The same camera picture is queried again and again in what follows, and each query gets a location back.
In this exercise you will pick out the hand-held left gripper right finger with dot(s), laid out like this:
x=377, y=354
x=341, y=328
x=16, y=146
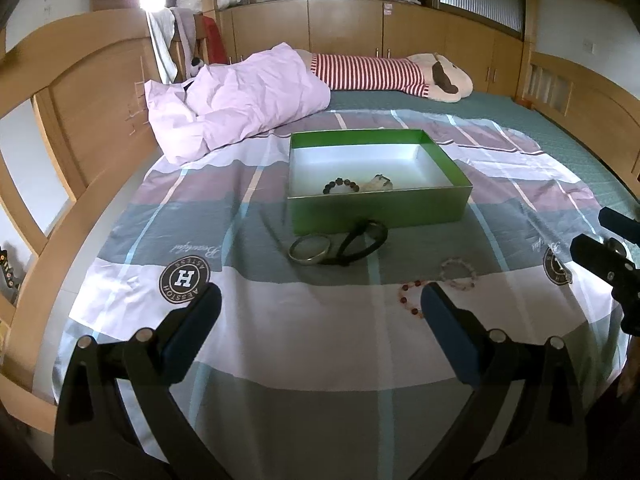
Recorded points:
x=450, y=337

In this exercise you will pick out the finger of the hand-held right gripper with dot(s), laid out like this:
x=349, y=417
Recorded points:
x=620, y=225
x=607, y=260

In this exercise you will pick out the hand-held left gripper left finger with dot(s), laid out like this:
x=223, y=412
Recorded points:
x=192, y=332

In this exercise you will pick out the green cardboard box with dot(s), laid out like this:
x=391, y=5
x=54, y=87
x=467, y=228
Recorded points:
x=380, y=212

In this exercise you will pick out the white wristwatch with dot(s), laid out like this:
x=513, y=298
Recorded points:
x=375, y=185

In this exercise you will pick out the plaid bedsheet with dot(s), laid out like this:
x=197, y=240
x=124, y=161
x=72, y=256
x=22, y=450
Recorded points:
x=300, y=340

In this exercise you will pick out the wooden bed footboard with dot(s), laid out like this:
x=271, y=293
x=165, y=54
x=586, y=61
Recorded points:
x=595, y=105

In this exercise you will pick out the silver bangle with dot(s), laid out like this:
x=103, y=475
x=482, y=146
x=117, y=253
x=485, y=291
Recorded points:
x=295, y=256

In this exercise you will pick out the black wristwatch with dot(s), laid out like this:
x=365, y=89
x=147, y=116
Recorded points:
x=350, y=245

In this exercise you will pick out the green bed mat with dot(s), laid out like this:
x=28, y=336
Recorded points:
x=525, y=125

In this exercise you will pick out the yellow black toy excavator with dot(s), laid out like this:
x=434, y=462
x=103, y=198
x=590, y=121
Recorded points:
x=10, y=275

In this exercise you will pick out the pink pillow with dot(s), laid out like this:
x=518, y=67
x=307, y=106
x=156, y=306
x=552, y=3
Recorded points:
x=240, y=100

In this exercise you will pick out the wooden bed headboard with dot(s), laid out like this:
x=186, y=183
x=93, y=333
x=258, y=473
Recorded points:
x=95, y=100

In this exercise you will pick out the small black white plush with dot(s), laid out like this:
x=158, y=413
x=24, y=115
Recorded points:
x=196, y=64

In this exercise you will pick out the striped shirt plush toy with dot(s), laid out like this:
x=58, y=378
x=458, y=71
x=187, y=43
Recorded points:
x=370, y=72

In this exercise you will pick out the red hanging garment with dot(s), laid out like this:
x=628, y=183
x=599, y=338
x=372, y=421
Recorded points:
x=215, y=40

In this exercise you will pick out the white hanging garment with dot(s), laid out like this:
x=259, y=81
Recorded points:
x=160, y=40

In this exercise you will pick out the grey hanging garment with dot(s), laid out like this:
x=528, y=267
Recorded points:
x=185, y=30

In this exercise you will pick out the white wall socket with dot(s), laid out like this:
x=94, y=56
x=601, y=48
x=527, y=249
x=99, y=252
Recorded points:
x=589, y=47

